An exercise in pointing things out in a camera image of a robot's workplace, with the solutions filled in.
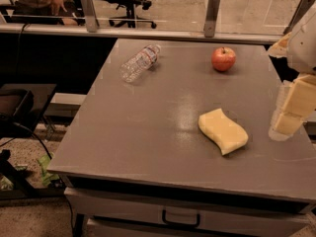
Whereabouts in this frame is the yellow sponge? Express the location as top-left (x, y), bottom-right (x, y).
top-left (197, 109), bottom-right (249, 155)

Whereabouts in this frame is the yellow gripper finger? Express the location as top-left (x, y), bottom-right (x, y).
top-left (270, 74), bottom-right (316, 136)
top-left (268, 33), bottom-right (290, 58)

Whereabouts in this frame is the red apple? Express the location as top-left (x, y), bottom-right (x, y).
top-left (211, 46), bottom-right (236, 72)

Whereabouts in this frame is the metal railing with glass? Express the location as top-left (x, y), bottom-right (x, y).
top-left (0, 0), bottom-right (316, 45)

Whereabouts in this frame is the green plastic wrapper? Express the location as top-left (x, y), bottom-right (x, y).
top-left (38, 155), bottom-right (60, 188)

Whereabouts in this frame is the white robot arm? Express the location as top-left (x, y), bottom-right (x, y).
top-left (268, 5), bottom-right (316, 141)

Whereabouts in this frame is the clear plastic water bottle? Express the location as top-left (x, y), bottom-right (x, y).
top-left (119, 44), bottom-right (161, 83)

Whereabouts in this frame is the black cable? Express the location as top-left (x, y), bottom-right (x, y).
top-left (0, 121), bottom-right (53, 160)

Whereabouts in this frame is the seated person in background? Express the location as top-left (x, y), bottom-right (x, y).
top-left (12, 0), bottom-right (80, 26)

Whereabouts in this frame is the grey drawer with black handle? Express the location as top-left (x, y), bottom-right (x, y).
top-left (65, 188), bottom-right (309, 237)

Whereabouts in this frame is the black side stand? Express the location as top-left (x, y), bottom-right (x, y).
top-left (0, 84), bottom-right (63, 200)

